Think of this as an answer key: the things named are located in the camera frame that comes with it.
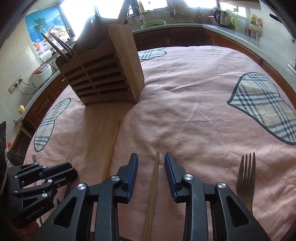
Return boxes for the light tan wooden chopstick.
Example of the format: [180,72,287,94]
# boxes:
[102,120,120,181]

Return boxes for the dark wooden chopstick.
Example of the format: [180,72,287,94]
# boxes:
[49,32,76,57]

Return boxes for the large metal fork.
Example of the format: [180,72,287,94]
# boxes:
[236,152,256,213]

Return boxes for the pink heart-patterned tablecloth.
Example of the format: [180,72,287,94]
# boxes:
[25,46,295,240]

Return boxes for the small yellow fruit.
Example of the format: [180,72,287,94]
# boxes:
[18,105,25,115]

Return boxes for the white red rice cooker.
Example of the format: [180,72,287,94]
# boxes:
[29,63,52,88]

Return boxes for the wooden utensil holder box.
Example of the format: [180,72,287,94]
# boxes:
[56,16,144,105]

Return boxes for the dark chopstick in holder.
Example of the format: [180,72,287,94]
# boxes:
[41,33,70,63]

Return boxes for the lower dark wooden cabinets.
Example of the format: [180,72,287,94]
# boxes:
[14,24,295,137]

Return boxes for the green colander bowl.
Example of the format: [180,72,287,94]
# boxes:
[141,20,166,29]

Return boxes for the tropical fruit poster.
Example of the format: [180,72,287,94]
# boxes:
[25,6,70,62]

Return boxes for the chrome sink faucet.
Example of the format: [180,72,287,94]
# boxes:
[127,6,146,24]

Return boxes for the spice jar set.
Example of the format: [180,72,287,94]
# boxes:
[245,26,262,40]

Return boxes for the stainless electric kettle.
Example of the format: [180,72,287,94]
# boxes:
[213,9,226,25]

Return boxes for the wooden dish rack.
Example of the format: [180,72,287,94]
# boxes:
[166,0,189,19]

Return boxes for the yellow bottle on windowsill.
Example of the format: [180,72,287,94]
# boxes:
[138,1,145,13]

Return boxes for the condiment bottles group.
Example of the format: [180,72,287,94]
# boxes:
[249,14,263,28]

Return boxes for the wall power socket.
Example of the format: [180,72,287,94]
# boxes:
[9,75,23,94]

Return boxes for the green handled pitcher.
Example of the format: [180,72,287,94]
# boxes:
[230,16,238,27]

